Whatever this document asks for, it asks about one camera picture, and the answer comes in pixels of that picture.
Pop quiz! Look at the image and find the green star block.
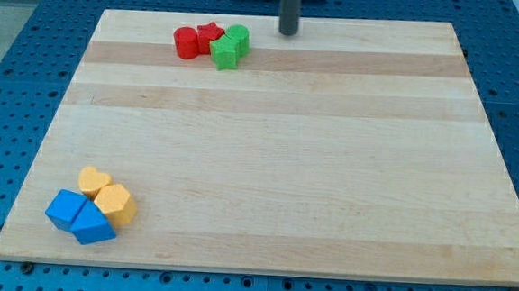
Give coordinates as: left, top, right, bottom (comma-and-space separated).
210, 35, 240, 70

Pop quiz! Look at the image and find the yellow heart block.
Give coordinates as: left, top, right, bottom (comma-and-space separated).
77, 166, 113, 199

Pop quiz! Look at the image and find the red cylinder block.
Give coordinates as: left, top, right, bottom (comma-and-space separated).
173, 26, 199, 59

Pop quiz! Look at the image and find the green cylinder block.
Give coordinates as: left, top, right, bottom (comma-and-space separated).
225, 24, 250, 57

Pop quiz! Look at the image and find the yellow hexagon block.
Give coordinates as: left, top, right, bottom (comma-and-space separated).
94, 184, 138, 228

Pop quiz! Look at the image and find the blue triangle block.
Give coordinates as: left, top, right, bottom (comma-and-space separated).
70, 200, 116, 245

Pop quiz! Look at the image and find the blue cube block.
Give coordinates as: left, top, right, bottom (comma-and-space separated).
45, 189, 87, 232

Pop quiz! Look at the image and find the wooden board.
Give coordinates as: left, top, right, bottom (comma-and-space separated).
0, 10, 519, 286

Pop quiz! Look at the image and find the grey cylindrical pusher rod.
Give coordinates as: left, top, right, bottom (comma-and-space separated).
278, 0, 302, 36

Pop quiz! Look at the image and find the red star block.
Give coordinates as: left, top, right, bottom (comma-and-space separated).
197, 22, 225, 55

